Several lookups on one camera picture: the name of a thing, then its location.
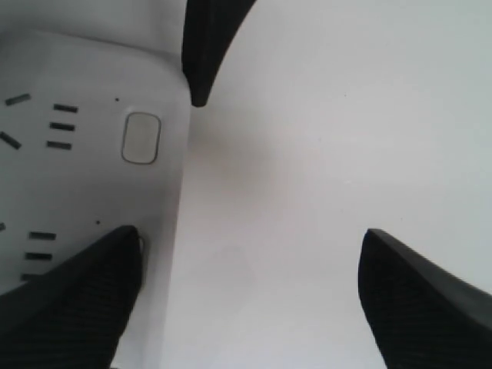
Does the white five-socket power strip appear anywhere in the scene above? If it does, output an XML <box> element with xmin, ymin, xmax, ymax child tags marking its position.
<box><xmin>1</xmin><ymin>30</ymin><xmax>191</xmax><ymax>368</ymax></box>

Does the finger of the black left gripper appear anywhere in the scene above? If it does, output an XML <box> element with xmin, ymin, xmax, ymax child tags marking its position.
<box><xmin>181</xmin><ymin>0</ymin><xmax>255</xmax><ymax>107</ymax></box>

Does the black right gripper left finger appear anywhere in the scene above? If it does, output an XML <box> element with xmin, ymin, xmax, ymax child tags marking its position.
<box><xmin>1</xmin><ymin>226</ymin><xmax>143</xmax><ymax>368</ymax></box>

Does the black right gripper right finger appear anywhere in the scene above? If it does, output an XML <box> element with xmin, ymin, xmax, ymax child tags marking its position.
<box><xmin>357</xmin><ymin>229</ymin><xmax>491</xmax><ymax>368</ymax></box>

